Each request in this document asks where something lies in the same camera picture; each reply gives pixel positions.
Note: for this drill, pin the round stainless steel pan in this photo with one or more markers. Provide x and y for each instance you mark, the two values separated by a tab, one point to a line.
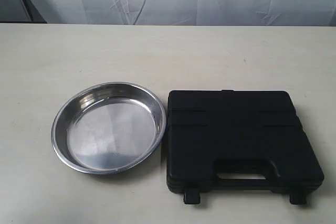
108	128

